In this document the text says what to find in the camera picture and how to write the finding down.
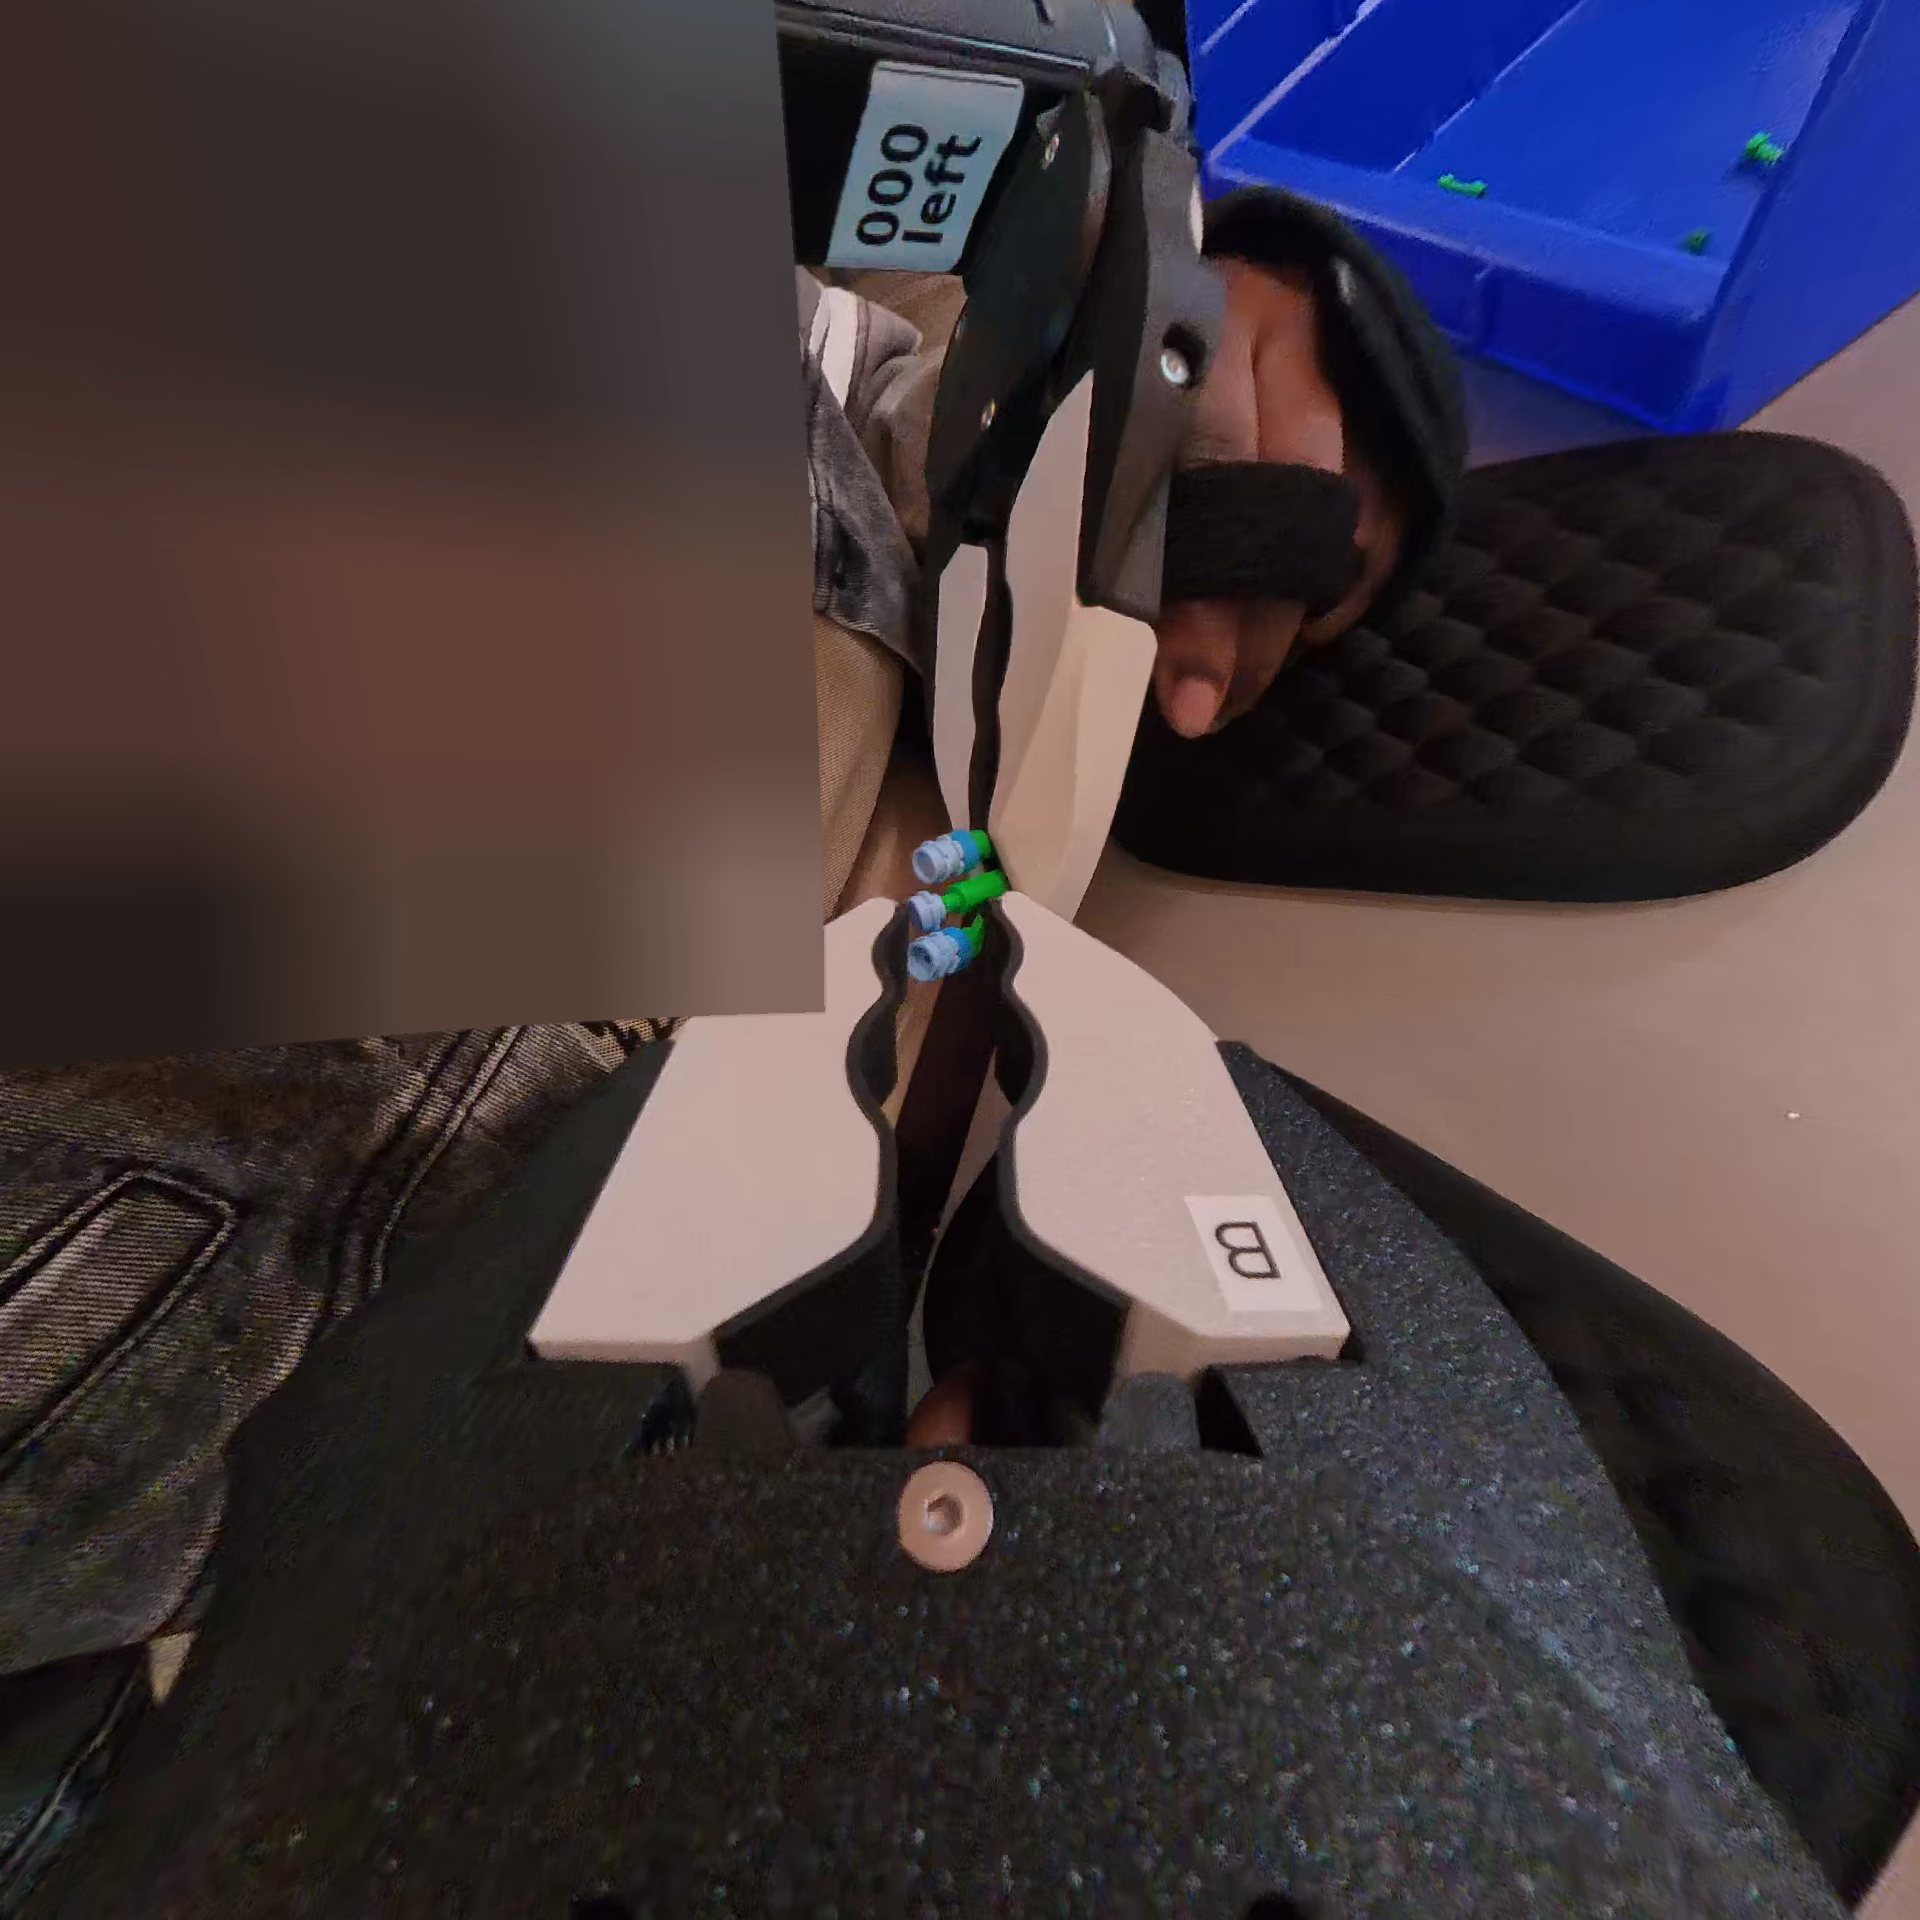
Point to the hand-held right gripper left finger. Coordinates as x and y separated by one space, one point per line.
754 1197

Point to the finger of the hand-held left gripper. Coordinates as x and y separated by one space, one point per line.
960 673
1074 750

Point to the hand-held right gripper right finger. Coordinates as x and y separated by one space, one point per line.
1156 1173

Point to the green lego flower stem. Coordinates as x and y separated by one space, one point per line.
960 902

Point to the blue plastic bin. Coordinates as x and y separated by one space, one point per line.
1572 301

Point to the person's left hand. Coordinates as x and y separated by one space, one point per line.
1275 378

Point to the dark denim jacket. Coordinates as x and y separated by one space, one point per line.
222 1275

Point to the black quilted wrist pad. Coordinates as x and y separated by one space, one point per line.
1650 673
1769 1502

